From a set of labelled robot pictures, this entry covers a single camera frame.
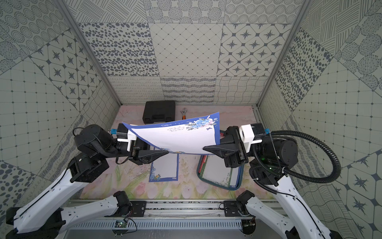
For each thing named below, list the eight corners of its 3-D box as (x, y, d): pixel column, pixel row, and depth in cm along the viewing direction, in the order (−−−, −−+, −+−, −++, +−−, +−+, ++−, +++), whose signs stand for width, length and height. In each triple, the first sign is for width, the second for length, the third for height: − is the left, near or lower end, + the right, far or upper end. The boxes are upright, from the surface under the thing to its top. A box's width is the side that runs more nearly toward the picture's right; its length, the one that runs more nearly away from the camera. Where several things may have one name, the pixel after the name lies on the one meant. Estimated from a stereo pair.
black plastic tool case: (142, 123, 111) (140, 119, 106) (149, 102, 125) (147, 97, 121) (174, 123, 111) (173, 119, 106) (176, 103, 125) (175, 98, 121)
